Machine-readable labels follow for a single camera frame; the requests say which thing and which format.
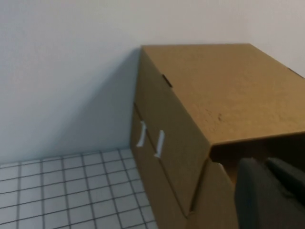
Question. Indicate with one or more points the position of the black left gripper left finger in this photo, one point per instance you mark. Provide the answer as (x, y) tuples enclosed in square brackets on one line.
[(262, 207)]

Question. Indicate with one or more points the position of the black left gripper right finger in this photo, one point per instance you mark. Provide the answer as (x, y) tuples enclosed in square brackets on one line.
[(290, 181)]

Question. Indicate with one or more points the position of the white plastic connector clip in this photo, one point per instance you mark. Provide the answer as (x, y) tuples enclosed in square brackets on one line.
[(141, 133), (159, 144)]

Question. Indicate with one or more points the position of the white grid tablecloth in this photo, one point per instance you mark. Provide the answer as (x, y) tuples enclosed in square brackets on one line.
[(59, 190)]

